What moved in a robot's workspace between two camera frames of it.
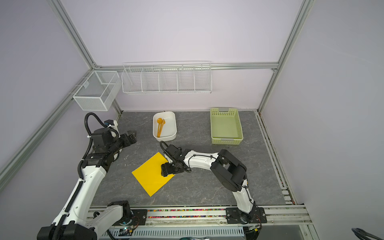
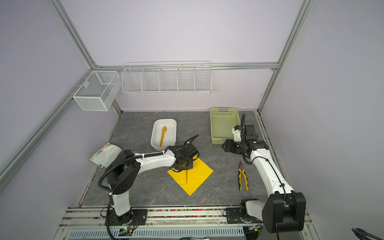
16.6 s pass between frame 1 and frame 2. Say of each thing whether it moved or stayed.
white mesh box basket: stayed
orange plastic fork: moved
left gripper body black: moved
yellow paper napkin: moved
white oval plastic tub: moved
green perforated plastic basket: stayed
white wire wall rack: stayed
